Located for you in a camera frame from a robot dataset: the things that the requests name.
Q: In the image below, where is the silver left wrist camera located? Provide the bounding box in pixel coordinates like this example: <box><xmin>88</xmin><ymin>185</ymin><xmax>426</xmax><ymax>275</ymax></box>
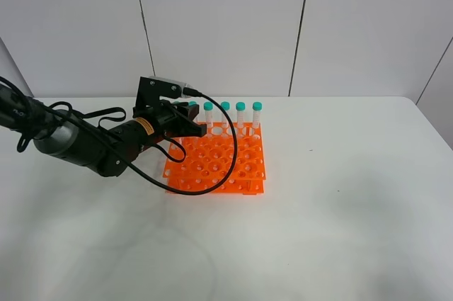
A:
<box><xmin>134</xmin><ymin>76</ymin><xmax>192</xmax><ymax>110</ymax></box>

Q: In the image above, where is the orange test tube rack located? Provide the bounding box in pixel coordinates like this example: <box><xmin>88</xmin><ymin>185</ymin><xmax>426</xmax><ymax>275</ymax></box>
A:
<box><xmin>163</xmin><ymin>122</ymin><xmax>266</xmax><ymax>195</ymax></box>

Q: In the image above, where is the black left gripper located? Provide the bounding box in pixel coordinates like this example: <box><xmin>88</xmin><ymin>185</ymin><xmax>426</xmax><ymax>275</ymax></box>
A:
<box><xmin>133</xmin><ymin>101</ymin><xmax>206</xmax><ymax>137</ymax></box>

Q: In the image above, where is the black left camera cable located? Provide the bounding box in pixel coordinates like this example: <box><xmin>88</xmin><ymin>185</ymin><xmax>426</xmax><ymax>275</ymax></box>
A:
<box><xmin>0</xmin><ymin>76</ymin><xmax>237</xmax><ymax>196</ymax></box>

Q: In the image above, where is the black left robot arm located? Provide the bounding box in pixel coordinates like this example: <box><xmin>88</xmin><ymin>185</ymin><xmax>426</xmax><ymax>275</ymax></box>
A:
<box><xmin>1</xmin><ymin>77</ymin><xmax>207</xmax><ymax>177</ymax></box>

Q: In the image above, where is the second-row tube left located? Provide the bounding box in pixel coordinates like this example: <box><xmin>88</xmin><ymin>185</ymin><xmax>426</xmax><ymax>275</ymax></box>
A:
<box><xmin>173</xmin><ymin>137</ymin><xmax>183</xmax><ymax>144</ymax></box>

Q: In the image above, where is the back-row tube far right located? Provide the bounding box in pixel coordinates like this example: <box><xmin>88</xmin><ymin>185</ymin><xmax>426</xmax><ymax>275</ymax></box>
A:
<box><xmin>252</xmin><ymin>101</ymin><xmax>263</xmax><ymax>129</ymax></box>

